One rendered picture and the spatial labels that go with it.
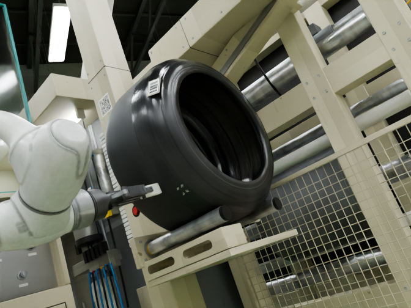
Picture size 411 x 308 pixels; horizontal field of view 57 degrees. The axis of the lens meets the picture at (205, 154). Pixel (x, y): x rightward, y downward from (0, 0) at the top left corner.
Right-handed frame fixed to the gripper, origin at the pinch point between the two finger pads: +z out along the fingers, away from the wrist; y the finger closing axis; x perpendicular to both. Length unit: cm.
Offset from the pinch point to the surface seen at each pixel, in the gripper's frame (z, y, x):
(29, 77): 511, 838, -608
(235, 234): 12.2, -11.4, 20.1
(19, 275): -12, 64, 4
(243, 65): 71, -7, -41
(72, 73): 628, 793, -601
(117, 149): 1.5, 7.7, -16.3
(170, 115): 6.9, -11.8, -16.6
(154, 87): 7.1, -10.5, -26.6
